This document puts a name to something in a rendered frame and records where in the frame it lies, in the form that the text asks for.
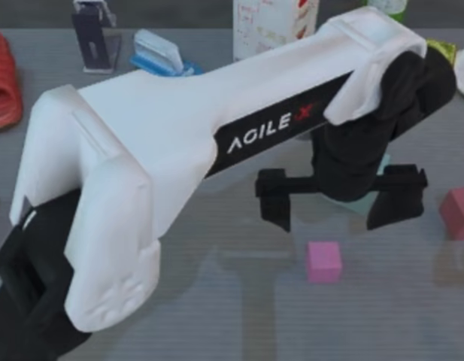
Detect teal object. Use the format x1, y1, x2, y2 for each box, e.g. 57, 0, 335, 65
331, 153, 392, 218

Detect large dark pink block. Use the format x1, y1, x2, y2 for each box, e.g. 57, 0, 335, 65
437, 187, 464, 242

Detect pink cube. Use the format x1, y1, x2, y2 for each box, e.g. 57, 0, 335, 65
305, 241, 344, 284

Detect yellow-green wrapped item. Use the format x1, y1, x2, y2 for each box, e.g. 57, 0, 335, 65
426, 38, 458, 64

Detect white carton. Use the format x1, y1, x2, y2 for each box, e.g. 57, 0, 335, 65
232, 0, 320, 63

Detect green bottle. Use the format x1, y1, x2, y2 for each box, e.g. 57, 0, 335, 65
362, 0, 410, 24

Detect blue and white stapler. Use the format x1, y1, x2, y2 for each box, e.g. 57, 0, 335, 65
129, 29, 205, 79

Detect black knife stand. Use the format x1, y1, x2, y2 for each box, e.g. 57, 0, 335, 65
71, 0, 123, 74

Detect red slipper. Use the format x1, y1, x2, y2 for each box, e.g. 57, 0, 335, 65
0, 29, 24, 132

